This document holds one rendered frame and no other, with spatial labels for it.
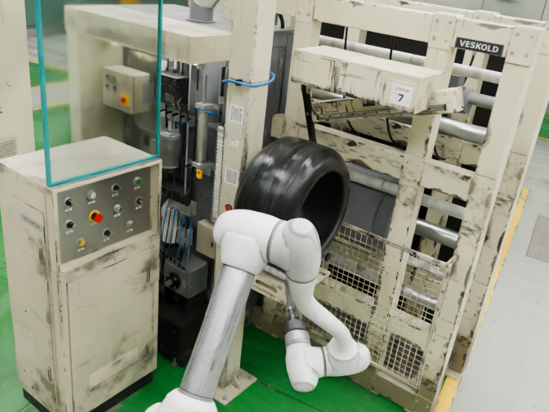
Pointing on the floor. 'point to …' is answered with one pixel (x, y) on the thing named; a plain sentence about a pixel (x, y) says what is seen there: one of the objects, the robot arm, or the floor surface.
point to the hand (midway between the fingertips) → (289, 288)
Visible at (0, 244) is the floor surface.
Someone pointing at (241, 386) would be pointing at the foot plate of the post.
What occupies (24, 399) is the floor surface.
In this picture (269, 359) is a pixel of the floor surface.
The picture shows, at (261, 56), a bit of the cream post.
